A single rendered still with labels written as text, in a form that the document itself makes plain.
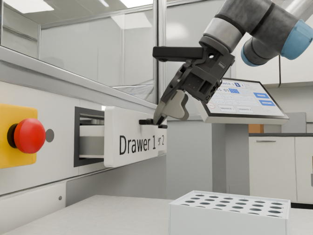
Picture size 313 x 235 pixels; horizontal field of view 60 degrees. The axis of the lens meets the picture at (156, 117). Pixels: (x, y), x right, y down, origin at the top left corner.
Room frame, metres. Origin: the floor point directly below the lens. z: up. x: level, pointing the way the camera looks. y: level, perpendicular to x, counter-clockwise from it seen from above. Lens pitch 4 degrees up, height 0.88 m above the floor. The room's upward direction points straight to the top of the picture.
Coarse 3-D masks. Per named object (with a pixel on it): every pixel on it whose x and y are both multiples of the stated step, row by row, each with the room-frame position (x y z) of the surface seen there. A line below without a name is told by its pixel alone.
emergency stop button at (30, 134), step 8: (24, 120) 0.30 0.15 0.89; (32, 120) 0.30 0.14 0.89; (16, 128) 0.29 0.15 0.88; (24, 128) 0.29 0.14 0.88; (32, 128) 0.30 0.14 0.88; (40, 128) 0.31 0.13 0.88; (16, 136) 0.29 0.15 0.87; (24, 136) 0.29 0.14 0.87; (32, 136) 0.30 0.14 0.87; (40, 136) 0.31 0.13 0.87; (16, 144) 0.29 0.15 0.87; (24, 144) 0.29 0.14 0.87; (32, 144) 0.30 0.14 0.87; (40, 144) 0.31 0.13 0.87; (24, 152) 0.30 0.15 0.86; (32, 152) 0.31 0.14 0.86
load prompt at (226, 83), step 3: (225, 81) 1.48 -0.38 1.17; (228, 81) 1.49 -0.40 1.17; (231, 81) 1.50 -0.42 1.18; (222, 84) 1.44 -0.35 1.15; (225, 84) 1.45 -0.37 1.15; (228, 84) 1.46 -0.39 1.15; (231, 84) 1.48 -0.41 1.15; (234, 84) 1.49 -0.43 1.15; (237, 84) 1.50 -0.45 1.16; (240, 84) 1.51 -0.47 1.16; (243, 84) 1.52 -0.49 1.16; (237, 87) 1.48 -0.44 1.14; (240, 87) 1.49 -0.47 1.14; (243, 87) 1.50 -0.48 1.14; (246, 87) 1.51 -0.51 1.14
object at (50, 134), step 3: (48, 129) 0.43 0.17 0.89; (51, 129) 0.44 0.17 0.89; (48, 132) 0.43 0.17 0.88; (51, 132) 0.44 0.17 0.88; (48, 135) 0.43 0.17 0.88; (51, 135) 0.44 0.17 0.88; (48, 138) 0.43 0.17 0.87; (51, 138) 0.44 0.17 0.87; (48, 141) 0.43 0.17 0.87; (51, 141) 0.44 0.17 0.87
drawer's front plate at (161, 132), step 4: (160, 128) 1.01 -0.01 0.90; (160, 132) 1.01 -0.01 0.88; (164, 132) 1.06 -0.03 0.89; (160, 136) 1.01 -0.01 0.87; (164, 136) 1.06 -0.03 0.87; (160, 140) 1.01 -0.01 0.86; (164, 140) 1.06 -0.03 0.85; (160, 144) 1.01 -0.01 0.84; (164, 144) 1.06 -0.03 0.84; (160, 148) 1.01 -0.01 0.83; (164, 148) 1.06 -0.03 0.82
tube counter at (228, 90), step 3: (222, 87) 1.42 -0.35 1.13; (225, 90) 1.41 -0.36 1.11; (228, 90) 1.42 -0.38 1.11; (231, 90) 1.43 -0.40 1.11; (234, 90) 1.44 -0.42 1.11; (237, 90) 1.45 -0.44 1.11; (240, 90) 1.46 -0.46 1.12; (243, 90) 1.47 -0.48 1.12; (246, 90) 1.49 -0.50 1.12; (234, 93) 1.42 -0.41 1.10; (237, 93) 1.43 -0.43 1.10; (240, 93) 1.44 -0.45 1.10; (243, 93) 1.45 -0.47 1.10; (246, 93) 1.46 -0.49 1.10; (249, 93) 1.47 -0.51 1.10
